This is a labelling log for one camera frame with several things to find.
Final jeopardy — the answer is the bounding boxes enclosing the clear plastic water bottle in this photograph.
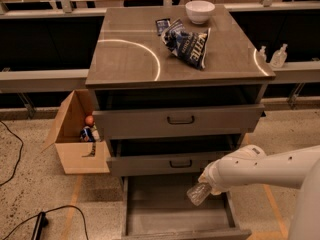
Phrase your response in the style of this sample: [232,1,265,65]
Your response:
[187,183,211,206]

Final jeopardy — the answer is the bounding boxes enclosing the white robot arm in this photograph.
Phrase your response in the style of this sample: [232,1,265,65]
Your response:
[198,145,320,240]

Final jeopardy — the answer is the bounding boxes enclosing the grey middle drawer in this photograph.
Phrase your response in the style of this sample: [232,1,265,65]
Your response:
[106,151,230,176]

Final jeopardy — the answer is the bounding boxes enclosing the grey drawer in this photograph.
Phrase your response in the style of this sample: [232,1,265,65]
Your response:
[93,104,264,139]
[121,174,251,240]
[106,151,230,176]

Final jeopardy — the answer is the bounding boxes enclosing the grey bottom drawer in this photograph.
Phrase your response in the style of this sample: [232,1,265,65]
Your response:
[121,174,251,240]

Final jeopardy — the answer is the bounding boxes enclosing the grey drawer cabinet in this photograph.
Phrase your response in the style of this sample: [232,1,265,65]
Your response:
[86,6,274,240]

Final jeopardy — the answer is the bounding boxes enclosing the grey top drawer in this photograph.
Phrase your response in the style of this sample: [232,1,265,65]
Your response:
[93,104,264,139]

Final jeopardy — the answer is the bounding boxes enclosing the large clear sanitizer bottle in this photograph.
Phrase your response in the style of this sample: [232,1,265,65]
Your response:
[270,44,287,68]

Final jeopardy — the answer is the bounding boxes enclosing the blue soda can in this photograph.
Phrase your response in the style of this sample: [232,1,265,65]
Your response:
[80,126,95,142]

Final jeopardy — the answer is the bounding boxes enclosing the cardboard box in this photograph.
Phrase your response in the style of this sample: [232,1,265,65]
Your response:
[42,89,110,174]

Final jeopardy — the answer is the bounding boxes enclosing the orange fruit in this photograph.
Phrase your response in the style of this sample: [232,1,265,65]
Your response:
[85,115,94,127]

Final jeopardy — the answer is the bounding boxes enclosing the blue kettle chips bag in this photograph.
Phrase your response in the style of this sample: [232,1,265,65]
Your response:
[161,19,211,70]

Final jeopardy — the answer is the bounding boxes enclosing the small dark blue packet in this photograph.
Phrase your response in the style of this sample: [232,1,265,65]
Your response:
[155,18,170,35]

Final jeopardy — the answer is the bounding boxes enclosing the white ceramic bowl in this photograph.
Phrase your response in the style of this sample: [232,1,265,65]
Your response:
[185,0,215,24]

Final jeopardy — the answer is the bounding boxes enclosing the grey metal railing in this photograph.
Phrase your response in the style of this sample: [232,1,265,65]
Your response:
[0,1,320,93]

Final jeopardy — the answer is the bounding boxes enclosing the black power plug cable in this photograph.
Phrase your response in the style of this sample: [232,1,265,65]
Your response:
[1,204,90,240]

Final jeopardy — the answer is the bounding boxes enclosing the black floor cable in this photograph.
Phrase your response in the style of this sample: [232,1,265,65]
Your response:
[0,119,25,187]

